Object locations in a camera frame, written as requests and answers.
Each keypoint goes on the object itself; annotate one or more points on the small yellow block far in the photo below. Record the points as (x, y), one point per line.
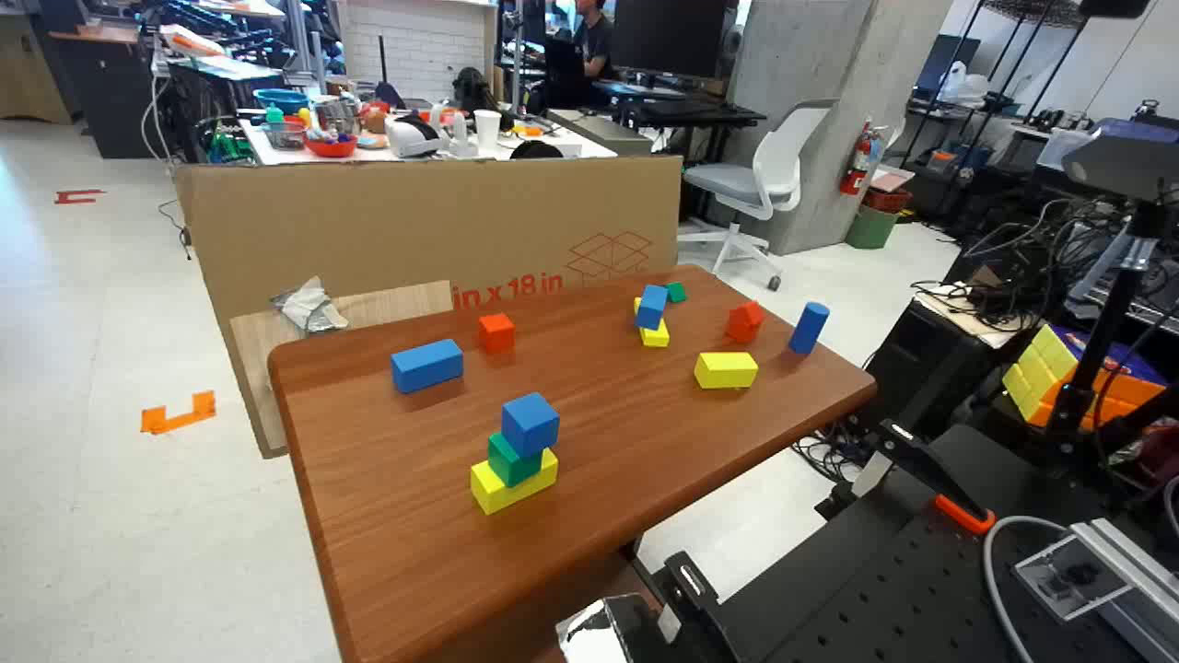
(653, 336)

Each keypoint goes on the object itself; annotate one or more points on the red fire extinguisher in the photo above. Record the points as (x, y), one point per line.
(865, 161)

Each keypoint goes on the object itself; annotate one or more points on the green block in stack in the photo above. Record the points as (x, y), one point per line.
(512, 467)

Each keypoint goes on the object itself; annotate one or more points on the orange handled tool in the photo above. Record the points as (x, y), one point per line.
(896, 449)

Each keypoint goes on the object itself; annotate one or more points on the cluttered white table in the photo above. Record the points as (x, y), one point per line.
(402, 141)

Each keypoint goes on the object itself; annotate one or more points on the black camera stand pole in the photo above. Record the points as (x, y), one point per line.
(1124, 261)

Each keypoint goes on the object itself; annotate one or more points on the blue cylinder block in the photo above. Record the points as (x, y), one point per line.
(809, 330)

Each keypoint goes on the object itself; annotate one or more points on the yellow block under stack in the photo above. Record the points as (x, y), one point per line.
(494, 497)

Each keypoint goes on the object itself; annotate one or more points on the orange floor bracket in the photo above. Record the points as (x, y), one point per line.
(165, 420)

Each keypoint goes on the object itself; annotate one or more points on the yellow rectangular block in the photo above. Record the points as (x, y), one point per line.
(724, 370)

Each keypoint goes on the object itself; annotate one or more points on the small blue block far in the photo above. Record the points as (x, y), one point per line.
(652, 306)

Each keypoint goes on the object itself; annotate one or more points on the blue cube on stack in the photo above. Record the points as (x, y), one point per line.
(529, 425)

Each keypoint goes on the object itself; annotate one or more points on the small green block far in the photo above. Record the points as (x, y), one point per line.
(675, 294)

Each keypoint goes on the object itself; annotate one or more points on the green bucket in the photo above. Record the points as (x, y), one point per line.
(871, 229)

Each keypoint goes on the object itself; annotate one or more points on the orange cube block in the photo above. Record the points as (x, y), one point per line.
(494, 335)

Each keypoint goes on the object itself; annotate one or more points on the white office chair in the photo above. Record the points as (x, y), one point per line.
(761, 191)

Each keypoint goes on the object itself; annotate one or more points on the black computer monitor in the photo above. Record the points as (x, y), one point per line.
(668, 34)

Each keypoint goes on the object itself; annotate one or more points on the large cardboard box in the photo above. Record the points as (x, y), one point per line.
(494, 229)

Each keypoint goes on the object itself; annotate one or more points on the red cube block right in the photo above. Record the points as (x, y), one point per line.
(745, 322)

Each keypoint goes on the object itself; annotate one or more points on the large blue rectangular block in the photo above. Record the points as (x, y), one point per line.
(429, 366)

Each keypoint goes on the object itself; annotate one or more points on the crumpled grey cloth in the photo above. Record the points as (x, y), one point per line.
(313, 306)

